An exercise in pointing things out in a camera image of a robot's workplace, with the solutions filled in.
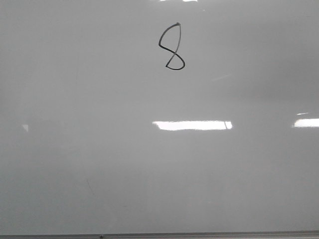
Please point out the white whiteboard with aluminium frame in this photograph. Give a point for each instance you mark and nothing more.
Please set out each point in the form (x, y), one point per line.
(151, 116)

